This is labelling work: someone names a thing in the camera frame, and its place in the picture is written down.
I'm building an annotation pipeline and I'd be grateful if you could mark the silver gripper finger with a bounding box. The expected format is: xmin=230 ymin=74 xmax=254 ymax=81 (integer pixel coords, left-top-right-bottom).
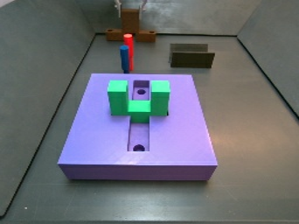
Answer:
xmin=139 ymin=0 xmax=147 ymax=12
xmin=115 ymin=0 xmax=122 ymax=17

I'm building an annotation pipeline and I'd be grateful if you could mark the brown T-shaped block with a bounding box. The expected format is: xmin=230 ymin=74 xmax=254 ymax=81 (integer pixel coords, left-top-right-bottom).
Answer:
xmin=106 ymin=9 xmax=157 ymax=42

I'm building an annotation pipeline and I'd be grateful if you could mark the purple base board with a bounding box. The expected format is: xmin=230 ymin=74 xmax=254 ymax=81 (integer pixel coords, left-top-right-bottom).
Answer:
xmin=59 ymin=73 xmax=218 ymax=180

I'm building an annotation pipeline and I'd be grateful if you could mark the red cylinder peg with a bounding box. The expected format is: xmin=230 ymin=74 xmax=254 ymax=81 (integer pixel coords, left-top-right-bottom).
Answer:
xmin=125 ymin=33 xmax=134 ymax=71

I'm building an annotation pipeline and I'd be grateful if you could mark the blue cylinder peg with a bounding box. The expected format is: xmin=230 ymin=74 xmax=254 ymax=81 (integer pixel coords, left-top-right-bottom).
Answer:
xmin=119 ymin=45 xmax=130 ymax=74

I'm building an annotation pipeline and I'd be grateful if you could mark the green U-shaped block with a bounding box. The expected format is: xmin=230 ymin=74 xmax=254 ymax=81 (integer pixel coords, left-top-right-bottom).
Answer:
xmin=107 ymin=80 xmax=171 ymax=123

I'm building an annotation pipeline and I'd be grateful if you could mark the black angle bracket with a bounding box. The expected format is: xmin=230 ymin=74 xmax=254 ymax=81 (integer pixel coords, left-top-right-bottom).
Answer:
xmin=170 ymin=44 xmax=215 ymax=68

